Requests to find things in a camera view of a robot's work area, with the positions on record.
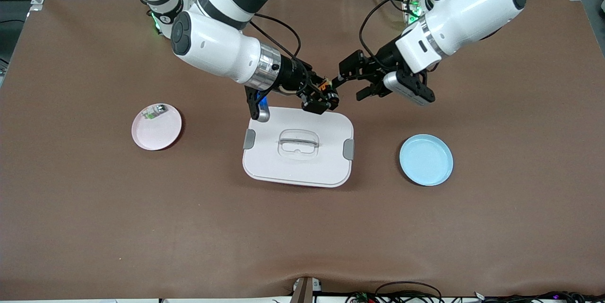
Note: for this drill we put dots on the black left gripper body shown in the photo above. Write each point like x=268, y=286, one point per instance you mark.
x=381, y=60

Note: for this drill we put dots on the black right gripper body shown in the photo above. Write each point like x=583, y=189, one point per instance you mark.
x=291, y=75

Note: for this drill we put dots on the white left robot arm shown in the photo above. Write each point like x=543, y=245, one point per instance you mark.
x=472, y=10

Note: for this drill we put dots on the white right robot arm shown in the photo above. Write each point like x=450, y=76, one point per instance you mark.
x=212, y=47

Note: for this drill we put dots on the white lidded storage box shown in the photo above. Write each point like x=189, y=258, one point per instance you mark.
x=298, y=161

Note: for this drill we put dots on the light blue round plate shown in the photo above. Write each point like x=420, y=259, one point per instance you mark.
x=425, y=160

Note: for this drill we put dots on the pink round plate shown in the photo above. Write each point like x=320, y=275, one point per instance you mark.
x=156, y=133

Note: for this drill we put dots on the white and green switch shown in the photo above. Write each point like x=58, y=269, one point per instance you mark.
x=156, y=110

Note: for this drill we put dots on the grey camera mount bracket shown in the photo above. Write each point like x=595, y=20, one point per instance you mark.
x=305, y=291

